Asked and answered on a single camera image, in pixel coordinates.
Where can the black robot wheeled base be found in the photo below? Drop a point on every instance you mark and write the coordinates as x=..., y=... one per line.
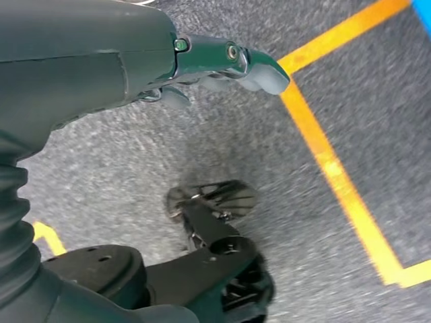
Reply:
x=201, y=267

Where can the blue metal shelf rack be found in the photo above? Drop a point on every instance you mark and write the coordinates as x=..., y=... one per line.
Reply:
x=424, y=11

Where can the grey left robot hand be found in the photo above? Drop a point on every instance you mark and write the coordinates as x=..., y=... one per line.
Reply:
x=84, y=58

